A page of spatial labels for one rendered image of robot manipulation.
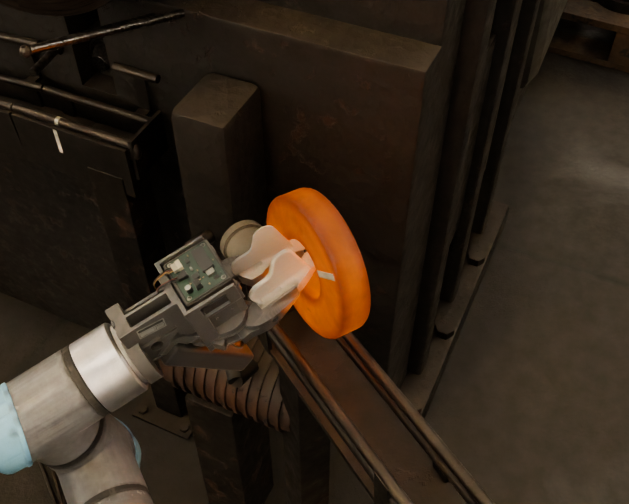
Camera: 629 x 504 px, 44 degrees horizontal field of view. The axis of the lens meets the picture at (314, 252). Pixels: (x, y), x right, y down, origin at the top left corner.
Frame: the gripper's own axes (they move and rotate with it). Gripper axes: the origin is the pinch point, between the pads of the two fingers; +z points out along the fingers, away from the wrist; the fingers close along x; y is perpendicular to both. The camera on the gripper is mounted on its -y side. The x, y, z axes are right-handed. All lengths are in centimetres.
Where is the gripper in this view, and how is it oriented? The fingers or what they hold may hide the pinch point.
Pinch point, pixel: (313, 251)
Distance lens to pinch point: 77.2
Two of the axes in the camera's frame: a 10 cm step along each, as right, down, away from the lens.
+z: 8.4, -5.3, 1.4
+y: -2.2, -5.5, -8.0
